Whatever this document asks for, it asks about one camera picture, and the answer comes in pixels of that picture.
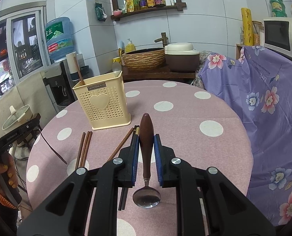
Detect dark black chopstick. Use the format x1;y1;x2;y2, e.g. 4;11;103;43
118;125;139;211

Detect dark chopstick gold band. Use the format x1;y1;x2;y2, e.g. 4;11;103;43
118;125;140;211

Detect brown wooden chopstick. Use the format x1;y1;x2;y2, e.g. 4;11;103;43
75;132;86;170
80;131;93;167
74;56;85;85

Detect spoon with brown wooden handle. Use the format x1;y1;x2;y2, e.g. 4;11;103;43
133;113;161;208

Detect reddish brown chopstick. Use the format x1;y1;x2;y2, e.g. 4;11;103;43
107;127;134;161

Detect left hand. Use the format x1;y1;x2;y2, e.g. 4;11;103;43
0;152;21;206

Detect cream cooking pot with lid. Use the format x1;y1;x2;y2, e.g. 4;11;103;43
2;104;33;132

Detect cream plastic utensil holder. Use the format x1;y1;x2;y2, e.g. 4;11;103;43
72;71;131;131

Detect grey water dispenser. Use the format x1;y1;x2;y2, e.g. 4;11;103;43
43;59;80;112

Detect pink polka dot tablecloth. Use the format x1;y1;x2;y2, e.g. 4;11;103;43
25;79;254;236

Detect dark wooden side table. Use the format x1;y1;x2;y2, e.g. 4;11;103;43
123;66;196;82

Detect paper cup stack on dispenser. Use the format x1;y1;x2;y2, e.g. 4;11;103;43
66;52;77;74

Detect yellow mug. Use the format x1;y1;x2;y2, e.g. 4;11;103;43
112;56;122;65

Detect purple floral cloth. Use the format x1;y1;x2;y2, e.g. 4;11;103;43
198;46;292;226

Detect woven basket sink bowl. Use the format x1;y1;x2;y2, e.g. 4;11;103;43
121;48;166;71

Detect blue water jug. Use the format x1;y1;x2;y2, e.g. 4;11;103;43
45;17;75;61

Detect yellow soap bottle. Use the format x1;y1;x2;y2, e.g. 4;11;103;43
125;39;136;53

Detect white brown rice cooker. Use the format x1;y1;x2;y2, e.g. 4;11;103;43
165;43;200;73

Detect bamboo style faucet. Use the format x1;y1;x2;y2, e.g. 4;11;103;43
154;32;168;47

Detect white microwave oven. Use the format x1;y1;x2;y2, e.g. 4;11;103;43
263;17;292;60

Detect yellow roll package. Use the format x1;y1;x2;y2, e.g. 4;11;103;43
241;7;254;46

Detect green stacked noodle cups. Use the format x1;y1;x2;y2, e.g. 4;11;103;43
269;0;287;18

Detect window with metal frame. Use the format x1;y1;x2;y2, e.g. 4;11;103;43
0;6;51;97

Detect green packet on wall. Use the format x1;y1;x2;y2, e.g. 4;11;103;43
95;3;108;22

